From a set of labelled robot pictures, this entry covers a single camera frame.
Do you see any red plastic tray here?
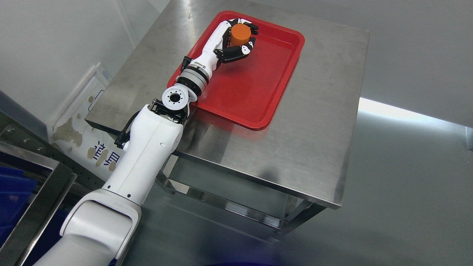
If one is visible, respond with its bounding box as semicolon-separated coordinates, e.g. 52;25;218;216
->
187;10;305;131

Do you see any blue bin far left lower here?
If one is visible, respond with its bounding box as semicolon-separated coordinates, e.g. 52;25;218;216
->
0;166;68;264

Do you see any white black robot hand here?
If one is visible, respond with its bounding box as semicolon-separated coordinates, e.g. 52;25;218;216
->
188;18;259;76

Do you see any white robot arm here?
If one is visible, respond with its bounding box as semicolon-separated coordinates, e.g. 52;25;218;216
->
35;53;219;266

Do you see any steel shelf rack frame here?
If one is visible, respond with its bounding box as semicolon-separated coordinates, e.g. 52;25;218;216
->
1;112;104;266

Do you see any white floor sign marking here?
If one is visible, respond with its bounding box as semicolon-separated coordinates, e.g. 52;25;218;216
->
47;63;123;180

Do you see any stainless steel desk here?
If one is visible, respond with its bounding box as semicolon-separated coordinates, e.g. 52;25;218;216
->
85;0;370;241

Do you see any orange cylindrical capacitor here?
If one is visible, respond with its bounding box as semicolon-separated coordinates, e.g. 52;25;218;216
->
229;24;251;47

